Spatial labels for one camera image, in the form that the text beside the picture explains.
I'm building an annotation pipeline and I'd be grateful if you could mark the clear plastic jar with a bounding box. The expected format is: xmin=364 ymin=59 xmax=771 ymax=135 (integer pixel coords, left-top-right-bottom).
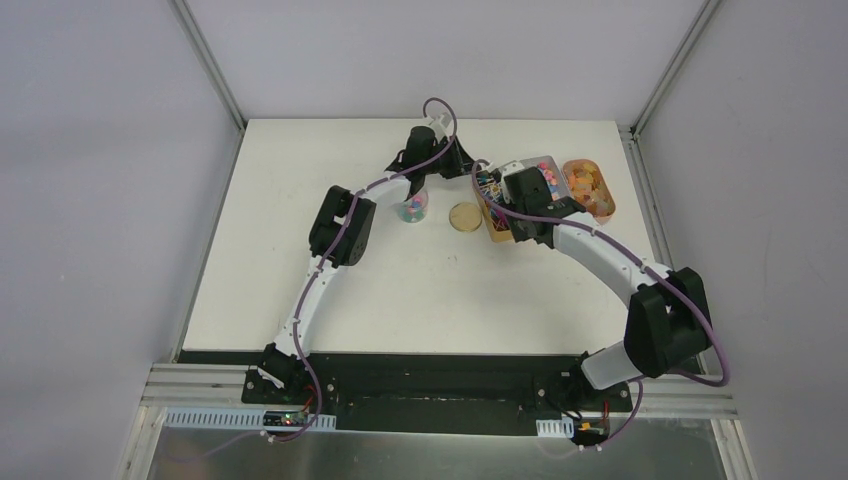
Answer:
xmin=397 ymin=188 xmax=429 ymax=223

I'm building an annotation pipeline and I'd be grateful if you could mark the right aluminium frame post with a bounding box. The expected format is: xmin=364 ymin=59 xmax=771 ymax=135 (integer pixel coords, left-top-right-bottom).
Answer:
xmin=630 ymin=0 xmax=724 ymax=140

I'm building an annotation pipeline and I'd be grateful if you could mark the gold jar lid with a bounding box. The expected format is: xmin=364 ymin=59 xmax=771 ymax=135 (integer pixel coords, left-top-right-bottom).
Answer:
xmin=448 ymin=202 xmax=483 ymax=233

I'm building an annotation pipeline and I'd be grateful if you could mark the right white cable duct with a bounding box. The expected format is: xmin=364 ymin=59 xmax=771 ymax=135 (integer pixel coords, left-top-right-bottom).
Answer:
xmin=535 ymin=417 xmax=575 ymax=439

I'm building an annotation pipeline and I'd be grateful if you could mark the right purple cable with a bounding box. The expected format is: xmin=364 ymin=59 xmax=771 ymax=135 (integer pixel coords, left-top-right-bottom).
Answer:
xmin=470 ymin=158 xmax=731 ymax=458

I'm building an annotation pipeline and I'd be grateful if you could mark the right aluminium rail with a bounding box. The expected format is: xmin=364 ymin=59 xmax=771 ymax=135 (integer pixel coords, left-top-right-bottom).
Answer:
xmin=638 ymin=376 xmax=739 ymax=420

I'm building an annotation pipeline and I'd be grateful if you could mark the gold tin of lollipops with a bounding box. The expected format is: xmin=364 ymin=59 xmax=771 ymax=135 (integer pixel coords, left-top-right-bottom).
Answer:
xmin=472 ymin=168 xmax=518 ymax=243

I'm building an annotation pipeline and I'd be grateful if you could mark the left aluminium rail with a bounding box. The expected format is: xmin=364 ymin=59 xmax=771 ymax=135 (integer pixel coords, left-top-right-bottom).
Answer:
xmin=140 ymin=363 xmax=248 ymax=407

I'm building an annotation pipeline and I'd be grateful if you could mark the aluminium frame post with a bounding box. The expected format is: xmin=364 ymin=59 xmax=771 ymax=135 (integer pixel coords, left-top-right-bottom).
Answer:
xmin=630 ymin=0 xmax=724 ymax=140
xmin=168 ymin=0 xmax=248 ymax=135

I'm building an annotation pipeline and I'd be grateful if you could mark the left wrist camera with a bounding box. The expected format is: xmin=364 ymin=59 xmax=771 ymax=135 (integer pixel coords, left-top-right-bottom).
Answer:
xmin=426 ymin=112 xmax=457 ymax=143

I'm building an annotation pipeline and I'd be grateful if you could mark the left aluminium frame post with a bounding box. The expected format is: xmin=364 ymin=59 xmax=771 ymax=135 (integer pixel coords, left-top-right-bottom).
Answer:
xmin=168 ymin=0 xmax=248 ymax=135

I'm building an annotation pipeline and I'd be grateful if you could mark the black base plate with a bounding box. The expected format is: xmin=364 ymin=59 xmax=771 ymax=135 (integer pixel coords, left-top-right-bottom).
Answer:
xmin=184 ymin=349 xmax=637 ymax=437

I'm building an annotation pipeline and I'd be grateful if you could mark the orange tray of gummies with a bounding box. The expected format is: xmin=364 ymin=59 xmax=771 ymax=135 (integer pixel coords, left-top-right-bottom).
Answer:
xmin=561 ymin=159 xmax=616 ymax=225

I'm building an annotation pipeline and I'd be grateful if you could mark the white box of colourful candies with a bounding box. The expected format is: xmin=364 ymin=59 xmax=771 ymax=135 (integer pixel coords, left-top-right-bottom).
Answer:
xmin=502 ymin=155 xmax=572 ymax=201

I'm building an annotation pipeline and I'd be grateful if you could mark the aluminium rail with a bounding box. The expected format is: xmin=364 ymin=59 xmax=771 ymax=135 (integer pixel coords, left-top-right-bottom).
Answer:
xmin=638 ymin=376 xmax=739 ymax=420
xmin=140 ymin=363 xmax=248 ymax=407

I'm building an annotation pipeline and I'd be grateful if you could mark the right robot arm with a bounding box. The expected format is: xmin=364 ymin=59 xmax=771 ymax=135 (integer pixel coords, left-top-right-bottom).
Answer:
xmin=502 ymin=167 xmax=713 ymax=410

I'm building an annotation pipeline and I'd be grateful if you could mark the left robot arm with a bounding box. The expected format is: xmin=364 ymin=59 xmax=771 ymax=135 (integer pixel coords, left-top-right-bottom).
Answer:
xmin=257 ymin=122 xmax=472 ymax=405

